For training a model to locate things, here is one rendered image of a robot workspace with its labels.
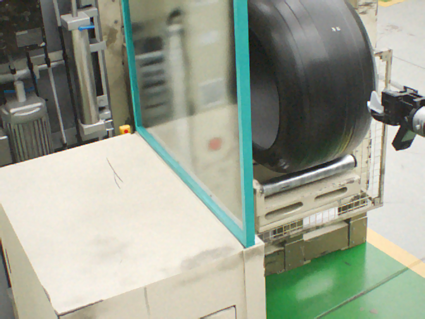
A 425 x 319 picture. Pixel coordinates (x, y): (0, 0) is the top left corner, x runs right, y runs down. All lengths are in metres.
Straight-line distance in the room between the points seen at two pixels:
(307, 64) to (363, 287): 1.51
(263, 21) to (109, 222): 0.82
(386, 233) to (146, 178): 2.16
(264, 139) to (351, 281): 1.07
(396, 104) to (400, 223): 1.86
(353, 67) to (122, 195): 0.81
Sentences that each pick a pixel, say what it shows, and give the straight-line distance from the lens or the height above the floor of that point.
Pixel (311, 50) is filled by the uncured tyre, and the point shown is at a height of 1.34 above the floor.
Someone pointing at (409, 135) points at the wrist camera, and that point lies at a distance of 2.01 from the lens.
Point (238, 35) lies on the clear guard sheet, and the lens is 1.26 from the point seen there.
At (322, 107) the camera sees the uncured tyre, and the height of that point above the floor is 1.19.
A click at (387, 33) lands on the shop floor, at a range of 5.95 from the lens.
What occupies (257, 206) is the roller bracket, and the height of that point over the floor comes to 0.89.
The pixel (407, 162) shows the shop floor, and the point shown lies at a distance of 4.28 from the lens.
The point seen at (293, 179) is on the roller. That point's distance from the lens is 2.34.
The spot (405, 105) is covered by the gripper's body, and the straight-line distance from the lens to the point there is 1.97.
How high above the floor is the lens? 2.14
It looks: 30 degrees down
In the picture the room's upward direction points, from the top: 4 degrees counter-clockwise
